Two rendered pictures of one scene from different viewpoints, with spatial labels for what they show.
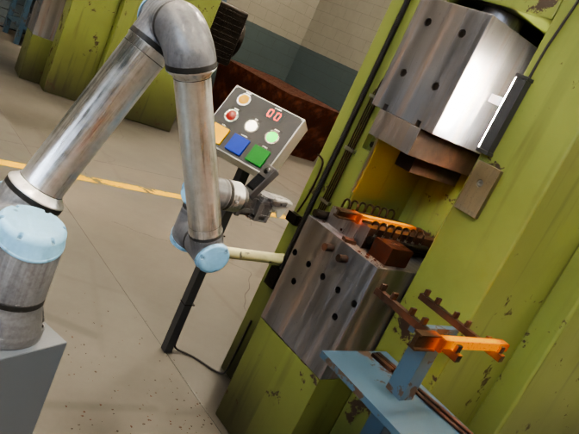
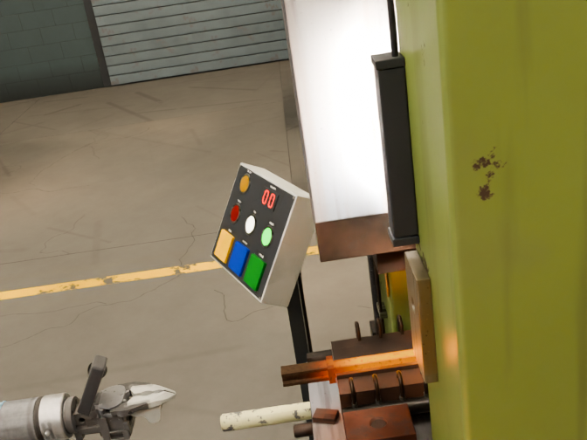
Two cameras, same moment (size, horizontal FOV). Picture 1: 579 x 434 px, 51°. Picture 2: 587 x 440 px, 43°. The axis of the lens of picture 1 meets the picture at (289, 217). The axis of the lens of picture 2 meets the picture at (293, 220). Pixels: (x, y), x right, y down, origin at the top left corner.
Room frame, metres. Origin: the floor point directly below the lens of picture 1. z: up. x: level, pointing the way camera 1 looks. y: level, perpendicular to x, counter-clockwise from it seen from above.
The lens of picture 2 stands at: (1.21, -1.06, 1.85)
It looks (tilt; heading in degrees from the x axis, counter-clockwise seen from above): 23 degrees down; 46
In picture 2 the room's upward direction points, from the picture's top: 9 degrees counter-clockwise
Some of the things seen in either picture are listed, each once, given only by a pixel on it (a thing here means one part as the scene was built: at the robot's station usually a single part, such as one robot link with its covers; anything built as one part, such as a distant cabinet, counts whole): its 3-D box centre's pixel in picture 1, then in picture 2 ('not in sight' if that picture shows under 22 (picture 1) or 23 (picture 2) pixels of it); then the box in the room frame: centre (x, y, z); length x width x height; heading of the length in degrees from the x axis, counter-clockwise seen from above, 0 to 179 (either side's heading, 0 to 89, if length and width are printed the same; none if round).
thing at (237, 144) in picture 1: (237, 145); (239, 258); (2.31, 0.30, 1.01); 0.07 x 0.05 x 0.07; 70
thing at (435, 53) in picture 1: (470, 84); (422, 66); (2.21, -0.38, 1.56); 0.42 x 0.39 x 0.40; 135
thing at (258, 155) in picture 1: (258, 156); (256, 272); (2.28, 0.21, 1.01); 0.07 x 0.05 x 0.07; 70
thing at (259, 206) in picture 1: (252, 202); (101, 414); (1.74, 0.12, 0.97); 0.12 x 0.08 x 0.09; 135
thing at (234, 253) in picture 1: (241, 254); (304, 410); (2.27, 0.11, 0.62); 0.44 x 0.05 x 0.05; 135
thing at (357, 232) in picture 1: (383, 231); (440, 362); (2.24, -0.35, 0.96); 0.42 x 0.20 x 0.09; 135
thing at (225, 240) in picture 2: (217, 133); (225, 246); (2.35, 0.39, 1.01); 0.07 x 0.05 x 0.07; 70
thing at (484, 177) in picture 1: (477, 189); (421, 316); (1.96, -0.51, 1.27); 0.09 x 0.02 x 0.17; 45
